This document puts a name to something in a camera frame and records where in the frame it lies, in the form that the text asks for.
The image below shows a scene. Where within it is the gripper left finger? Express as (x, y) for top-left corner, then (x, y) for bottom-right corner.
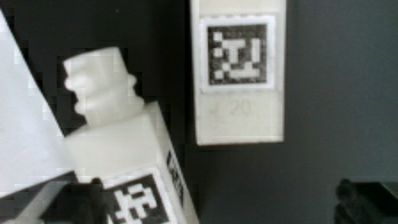
(10, 181), (104, 224)

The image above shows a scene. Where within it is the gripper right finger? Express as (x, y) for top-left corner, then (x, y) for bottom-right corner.
(334, 179), (398, 224)

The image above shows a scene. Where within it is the white square table top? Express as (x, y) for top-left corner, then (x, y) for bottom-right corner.
(0, 10), (72, 197)

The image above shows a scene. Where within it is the white table leg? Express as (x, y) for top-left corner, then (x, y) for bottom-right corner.
(64, 47), (199, 224)
(190, 0), (287, 145)

